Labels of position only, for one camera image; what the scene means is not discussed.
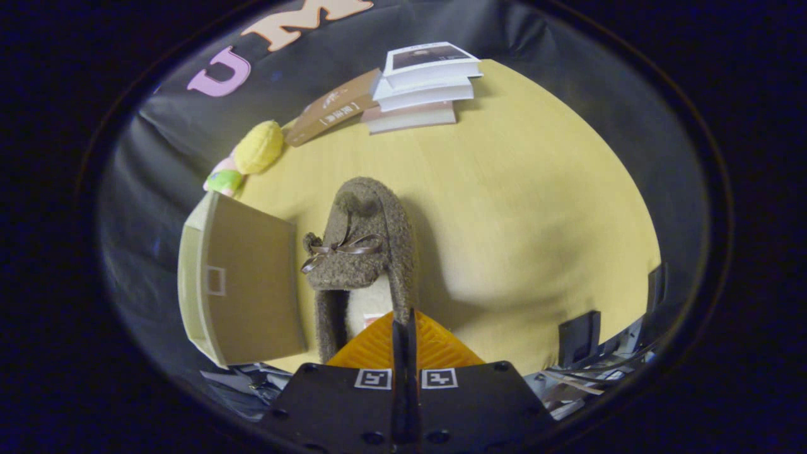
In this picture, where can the brown fuzzy shoe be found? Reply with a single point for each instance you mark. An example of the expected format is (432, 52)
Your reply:
(372, 214)

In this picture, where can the brown cardboard storage box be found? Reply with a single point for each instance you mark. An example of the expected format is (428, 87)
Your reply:
(252, 284)

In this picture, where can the white book with portrait cover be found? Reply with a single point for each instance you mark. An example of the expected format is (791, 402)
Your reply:
(429, 66)

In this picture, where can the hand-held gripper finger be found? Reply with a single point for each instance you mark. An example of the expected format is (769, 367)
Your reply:
(413, 403)
(398, 403)

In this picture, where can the brown hardcover book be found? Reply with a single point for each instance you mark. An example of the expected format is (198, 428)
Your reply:
(334, 107)

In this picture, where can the yellow pink green plush toy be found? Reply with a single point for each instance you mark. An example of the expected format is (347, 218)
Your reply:
(258, 148)

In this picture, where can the black flat bracket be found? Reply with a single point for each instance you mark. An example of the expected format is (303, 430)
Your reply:
(580, 337)
(656, 287)

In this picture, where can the pale pink book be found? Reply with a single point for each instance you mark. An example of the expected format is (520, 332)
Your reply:
(410, 118)

